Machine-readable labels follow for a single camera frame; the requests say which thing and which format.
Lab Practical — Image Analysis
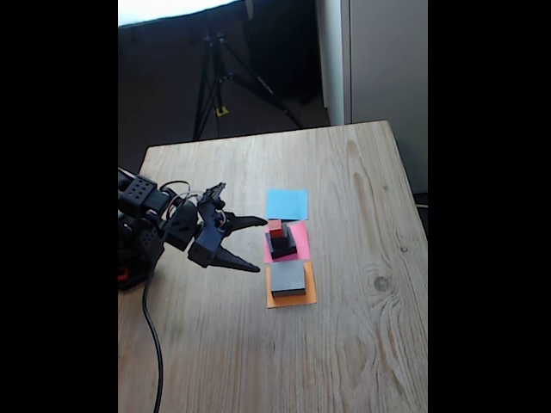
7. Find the small black foam block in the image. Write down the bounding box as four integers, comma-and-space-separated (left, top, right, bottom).
269, 223, 290, 251

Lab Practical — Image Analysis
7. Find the medium dark foam block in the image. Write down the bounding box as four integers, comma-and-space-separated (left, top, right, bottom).
264, 226, 299, 261

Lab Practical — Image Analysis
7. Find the large grey foam block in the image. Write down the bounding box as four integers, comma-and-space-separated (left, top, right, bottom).
269, 260, 307, 299

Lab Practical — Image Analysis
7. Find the blue paper sheet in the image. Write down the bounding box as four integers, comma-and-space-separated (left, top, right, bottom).
265, 188, 310, 223

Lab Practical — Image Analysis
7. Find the pink paper sheet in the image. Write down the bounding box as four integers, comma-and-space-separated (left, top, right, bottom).
262, 221, 311, 264

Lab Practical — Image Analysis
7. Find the orange paper sheet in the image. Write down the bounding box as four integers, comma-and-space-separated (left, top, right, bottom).
266, 261, 318, 310

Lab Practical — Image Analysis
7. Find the red and black table clamp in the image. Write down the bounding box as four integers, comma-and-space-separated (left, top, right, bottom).
118, 262, 155, 292

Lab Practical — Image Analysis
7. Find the black tripod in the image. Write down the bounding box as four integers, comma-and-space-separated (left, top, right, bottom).
192, 25, 306, 141

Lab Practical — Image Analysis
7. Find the white cabinet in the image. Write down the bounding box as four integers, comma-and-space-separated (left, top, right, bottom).
316, 0, 429, 194

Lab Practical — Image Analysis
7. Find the black cable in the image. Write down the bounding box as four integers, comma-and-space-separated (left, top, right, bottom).
141, 270, 164, 413

